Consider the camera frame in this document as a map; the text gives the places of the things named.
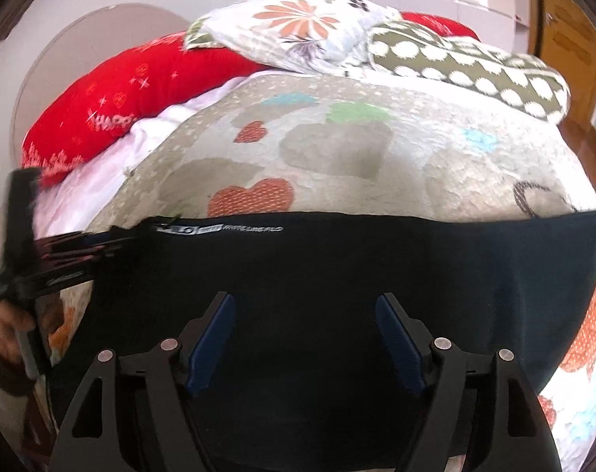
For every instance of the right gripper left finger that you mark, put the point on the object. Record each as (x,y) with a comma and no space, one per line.
(130,413)

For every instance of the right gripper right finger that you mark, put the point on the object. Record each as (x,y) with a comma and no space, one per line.
(480,407)

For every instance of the black pants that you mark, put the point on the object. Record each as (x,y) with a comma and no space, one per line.
(306,382)

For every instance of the dark sleeve left forearm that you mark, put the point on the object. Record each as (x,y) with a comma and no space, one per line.
(13,378)

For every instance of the person's left hand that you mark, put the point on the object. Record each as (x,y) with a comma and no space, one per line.
(14,320)

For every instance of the white bed sheet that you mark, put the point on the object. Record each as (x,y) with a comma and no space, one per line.
(73,204)

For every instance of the red long pillow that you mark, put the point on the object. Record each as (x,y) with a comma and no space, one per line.
(102,106)

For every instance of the round beige headboard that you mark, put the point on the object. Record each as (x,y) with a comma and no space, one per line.
(80,47)

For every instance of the green white dotted pillow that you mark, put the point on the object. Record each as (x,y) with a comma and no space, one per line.
(519,80)

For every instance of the white floral pillow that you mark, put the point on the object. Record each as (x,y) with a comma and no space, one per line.
(326,36)

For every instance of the wooden door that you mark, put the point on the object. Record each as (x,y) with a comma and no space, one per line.
(564,37)

